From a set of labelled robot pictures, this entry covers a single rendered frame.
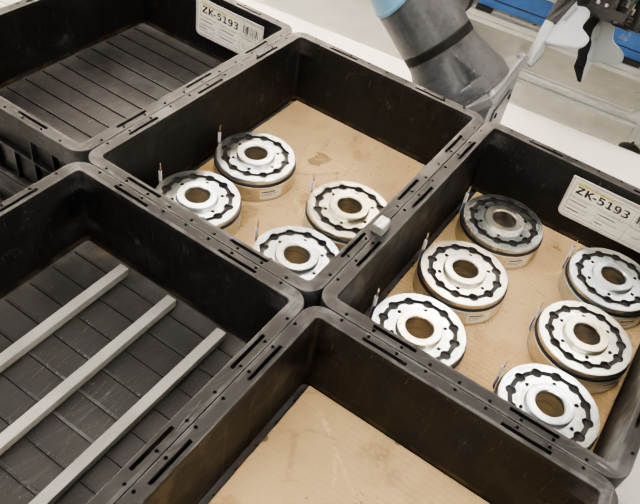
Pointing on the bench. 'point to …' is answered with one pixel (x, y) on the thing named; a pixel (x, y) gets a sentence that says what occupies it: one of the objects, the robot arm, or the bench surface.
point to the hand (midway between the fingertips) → (550, 73)
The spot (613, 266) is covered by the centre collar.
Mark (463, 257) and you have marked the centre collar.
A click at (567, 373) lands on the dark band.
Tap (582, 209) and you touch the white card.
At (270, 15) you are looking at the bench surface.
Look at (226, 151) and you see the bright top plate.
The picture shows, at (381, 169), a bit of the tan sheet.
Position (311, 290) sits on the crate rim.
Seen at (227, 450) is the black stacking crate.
